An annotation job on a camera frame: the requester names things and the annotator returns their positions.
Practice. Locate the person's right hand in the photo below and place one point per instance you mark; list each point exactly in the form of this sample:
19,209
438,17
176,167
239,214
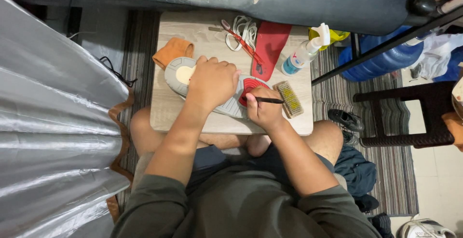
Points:
266,113

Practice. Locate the person's left hand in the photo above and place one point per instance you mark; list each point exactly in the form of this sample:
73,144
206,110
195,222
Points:
211,84

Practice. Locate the person's right fingers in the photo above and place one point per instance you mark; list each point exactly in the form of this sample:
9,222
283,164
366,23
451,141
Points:
258,94

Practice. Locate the person's left fingers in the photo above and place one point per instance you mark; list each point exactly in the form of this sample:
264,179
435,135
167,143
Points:
217,65

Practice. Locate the thin black pick tool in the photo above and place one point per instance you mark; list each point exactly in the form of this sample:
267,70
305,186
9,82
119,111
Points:
271,100

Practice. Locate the grey red-soled sneaker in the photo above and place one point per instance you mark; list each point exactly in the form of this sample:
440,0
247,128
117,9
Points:
177,75

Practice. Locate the wooden scrub brush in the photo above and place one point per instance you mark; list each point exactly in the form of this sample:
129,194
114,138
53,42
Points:
289,99

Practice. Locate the red toothbrush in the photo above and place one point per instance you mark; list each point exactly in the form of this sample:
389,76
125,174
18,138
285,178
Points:
240,43

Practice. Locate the orange cloth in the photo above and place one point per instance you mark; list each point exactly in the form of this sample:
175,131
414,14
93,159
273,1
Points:
173,50

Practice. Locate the white shoelaces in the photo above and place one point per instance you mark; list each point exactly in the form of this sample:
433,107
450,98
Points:
246,28

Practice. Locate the red shoe insole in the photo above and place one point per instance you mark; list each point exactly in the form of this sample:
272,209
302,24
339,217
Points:
271,46

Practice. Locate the white spray bottle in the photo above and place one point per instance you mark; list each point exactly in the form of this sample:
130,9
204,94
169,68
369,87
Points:
302,55

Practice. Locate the person's dark shorts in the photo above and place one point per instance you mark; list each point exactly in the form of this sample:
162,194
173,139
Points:
213,158

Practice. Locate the black shoe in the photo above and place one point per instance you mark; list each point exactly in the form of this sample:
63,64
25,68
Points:
345,119

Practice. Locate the yellow cloth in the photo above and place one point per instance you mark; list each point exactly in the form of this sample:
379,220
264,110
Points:
338,35

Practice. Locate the dark patterned mattress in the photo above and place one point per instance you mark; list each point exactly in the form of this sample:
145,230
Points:
307,3

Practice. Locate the person's olive shirt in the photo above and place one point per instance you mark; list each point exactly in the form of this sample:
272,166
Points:
235,209

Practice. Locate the dark blue garment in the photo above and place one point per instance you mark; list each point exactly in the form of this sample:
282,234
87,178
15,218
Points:
356,171

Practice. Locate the blue water jug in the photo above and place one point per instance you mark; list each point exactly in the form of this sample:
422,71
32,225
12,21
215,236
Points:
379,61

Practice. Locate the silver fabric cover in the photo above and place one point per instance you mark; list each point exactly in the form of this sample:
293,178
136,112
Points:
54,122

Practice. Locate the dark wicker stool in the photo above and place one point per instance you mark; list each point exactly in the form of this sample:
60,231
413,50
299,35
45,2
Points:
434,104

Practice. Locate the white plastic bag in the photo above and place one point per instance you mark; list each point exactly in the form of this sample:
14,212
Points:
437,55

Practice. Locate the white sneaker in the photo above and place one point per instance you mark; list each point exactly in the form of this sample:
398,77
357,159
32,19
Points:
426,229

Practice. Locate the black metal bed frame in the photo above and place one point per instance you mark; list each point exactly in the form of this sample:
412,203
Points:
379,46

